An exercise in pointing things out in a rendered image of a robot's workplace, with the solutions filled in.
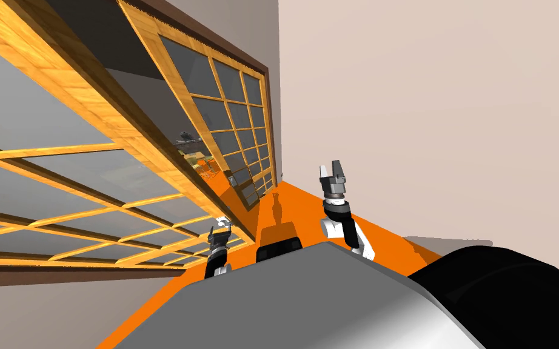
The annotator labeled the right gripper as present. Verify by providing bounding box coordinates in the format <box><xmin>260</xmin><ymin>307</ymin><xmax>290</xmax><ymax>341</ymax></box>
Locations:
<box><xmin>319</xmin><ymin>159</ymin><xmax>348</xmax><ymax>199</ymax></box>

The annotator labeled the wooden glazed door leaf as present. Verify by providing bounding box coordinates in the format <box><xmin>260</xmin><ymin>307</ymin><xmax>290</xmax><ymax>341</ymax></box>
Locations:
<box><xmin>0</xmin><ymin>0</ymin><xmax>257</xmax><ymax>272</ymax></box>
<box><xmin>116</xmin><ymin>0</ymin><xmax>279</xmax><ymax>212</ymax></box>

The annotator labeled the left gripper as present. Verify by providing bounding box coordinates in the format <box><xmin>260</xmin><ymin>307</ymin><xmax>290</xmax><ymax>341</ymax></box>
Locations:
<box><xmin>207</xmin><ymin>225</ymin><xmax>233</xmax><ymax>253</ymax></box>

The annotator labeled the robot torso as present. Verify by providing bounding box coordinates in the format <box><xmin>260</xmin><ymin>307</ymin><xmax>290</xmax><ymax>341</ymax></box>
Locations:
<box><xmin>96</xmin><ymin>235</ymin><xmax>487</xmax><ymax>349</ymax></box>

